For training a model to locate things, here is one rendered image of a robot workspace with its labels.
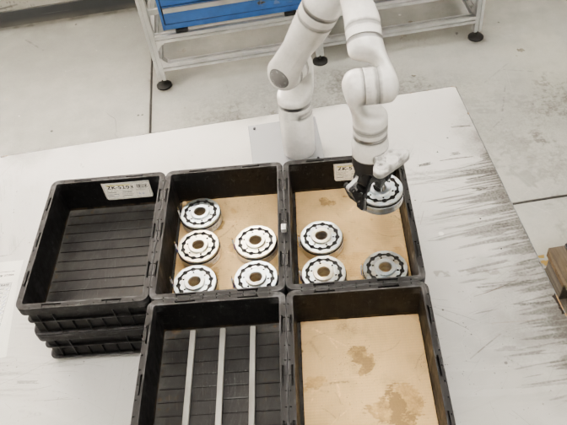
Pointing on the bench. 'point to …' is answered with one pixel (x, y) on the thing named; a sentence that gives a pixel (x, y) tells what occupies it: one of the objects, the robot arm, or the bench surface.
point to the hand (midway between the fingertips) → (369, 197)
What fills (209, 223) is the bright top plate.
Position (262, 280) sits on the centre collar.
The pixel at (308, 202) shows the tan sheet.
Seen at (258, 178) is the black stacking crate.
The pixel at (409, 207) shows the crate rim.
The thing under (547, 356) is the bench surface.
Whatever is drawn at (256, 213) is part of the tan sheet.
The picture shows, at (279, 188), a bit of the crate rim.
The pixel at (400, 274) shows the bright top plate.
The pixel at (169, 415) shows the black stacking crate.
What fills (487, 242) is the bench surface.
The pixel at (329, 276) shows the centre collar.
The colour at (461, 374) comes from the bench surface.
